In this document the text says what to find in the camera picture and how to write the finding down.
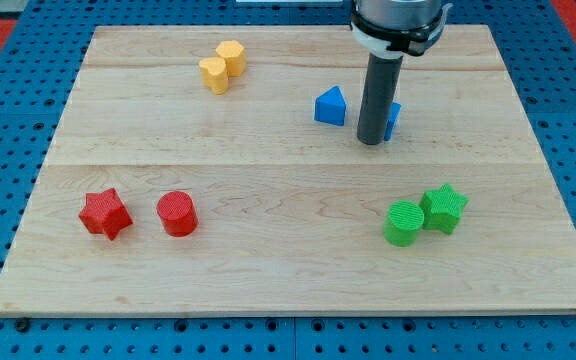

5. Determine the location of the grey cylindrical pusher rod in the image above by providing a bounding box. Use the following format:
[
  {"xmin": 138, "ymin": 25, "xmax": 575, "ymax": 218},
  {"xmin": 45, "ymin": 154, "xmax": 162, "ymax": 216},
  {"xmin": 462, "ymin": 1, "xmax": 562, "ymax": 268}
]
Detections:
[{"xmin": 356, "ymin": 52, "xmax": 405, "ymax": 146}]

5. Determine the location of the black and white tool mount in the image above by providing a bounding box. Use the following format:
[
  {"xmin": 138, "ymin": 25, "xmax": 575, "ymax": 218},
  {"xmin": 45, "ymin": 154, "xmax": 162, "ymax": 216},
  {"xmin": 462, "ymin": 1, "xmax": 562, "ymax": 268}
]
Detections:
[{"xmin": 350, "ymin": 3, "xmax": 452, "ymax": 59}]

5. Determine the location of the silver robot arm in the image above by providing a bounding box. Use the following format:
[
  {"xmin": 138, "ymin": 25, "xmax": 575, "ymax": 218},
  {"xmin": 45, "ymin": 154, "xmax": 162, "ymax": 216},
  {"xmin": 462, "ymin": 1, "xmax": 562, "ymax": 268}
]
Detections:
[{"xmin": 350, "ymin": 0, "xmax": 452, "ymax": 145}]

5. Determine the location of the blue triangle block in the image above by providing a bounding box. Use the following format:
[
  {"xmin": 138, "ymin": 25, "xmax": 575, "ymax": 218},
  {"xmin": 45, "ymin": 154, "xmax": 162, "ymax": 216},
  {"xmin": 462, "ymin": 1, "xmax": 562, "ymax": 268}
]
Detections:
[{"xmin": 314, "ymin": 86, "xmax": 346, "ymax": 126}]

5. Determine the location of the green circle block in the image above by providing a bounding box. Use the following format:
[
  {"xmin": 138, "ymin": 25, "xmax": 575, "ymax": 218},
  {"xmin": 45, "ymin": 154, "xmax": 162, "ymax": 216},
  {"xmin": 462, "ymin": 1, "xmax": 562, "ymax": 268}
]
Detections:
[{"xmin": 383, "ymin": 200, "xmax": 425, "ymax": 247}]

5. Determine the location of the red circle block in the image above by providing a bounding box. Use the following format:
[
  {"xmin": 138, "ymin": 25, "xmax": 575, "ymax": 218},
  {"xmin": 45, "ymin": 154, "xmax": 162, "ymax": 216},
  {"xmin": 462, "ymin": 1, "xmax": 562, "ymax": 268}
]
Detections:
[{"xmin": 156, "ymin": 191, "xmax": 198, "ymax": 237}]

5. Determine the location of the blue block behind rod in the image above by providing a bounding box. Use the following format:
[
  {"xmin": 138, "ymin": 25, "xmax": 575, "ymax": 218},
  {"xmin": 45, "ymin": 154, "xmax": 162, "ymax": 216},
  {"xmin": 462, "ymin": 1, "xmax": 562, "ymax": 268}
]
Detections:
[{"xmin": 383, "ymin": 102, "xmax": 402, "ymax": 142}]

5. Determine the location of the yellow hexagon block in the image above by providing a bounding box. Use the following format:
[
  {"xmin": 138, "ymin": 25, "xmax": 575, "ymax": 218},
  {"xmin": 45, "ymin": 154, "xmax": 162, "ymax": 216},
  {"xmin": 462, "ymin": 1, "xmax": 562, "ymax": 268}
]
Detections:
[{"xmin": 216, "ymin": 40, "xmax": 247, "ymax": 77}]

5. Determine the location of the green star block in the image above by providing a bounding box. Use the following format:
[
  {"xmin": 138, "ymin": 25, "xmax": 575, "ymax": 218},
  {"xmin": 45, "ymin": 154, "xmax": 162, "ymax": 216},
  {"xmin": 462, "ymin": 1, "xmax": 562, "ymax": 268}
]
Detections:
[{"xmin": 419, "ymin": 183, "xmax": 469, "ymax": 235}]

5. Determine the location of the yellow heart block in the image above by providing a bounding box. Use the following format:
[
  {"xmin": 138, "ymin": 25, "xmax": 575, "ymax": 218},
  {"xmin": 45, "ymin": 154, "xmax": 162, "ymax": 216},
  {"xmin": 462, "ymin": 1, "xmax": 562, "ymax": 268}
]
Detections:
[{"xmin": 199, "ymin": 57, "xmax": 229, "ymax": 95}]

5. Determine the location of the wooden board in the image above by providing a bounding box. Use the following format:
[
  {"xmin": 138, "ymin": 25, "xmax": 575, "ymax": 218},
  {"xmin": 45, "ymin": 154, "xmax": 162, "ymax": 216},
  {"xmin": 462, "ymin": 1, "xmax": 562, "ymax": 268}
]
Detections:
[{"xmin": 0, "ymin": 25, "xmax": 576, "ymax": 318}]

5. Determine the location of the red star block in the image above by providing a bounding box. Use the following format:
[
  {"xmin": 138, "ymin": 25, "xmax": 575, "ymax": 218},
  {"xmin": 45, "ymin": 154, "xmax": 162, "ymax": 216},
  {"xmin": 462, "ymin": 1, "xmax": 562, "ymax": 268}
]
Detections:
[{"xmin": 78, "ymin": 188, "xmax": 133, "ymax": 241}]

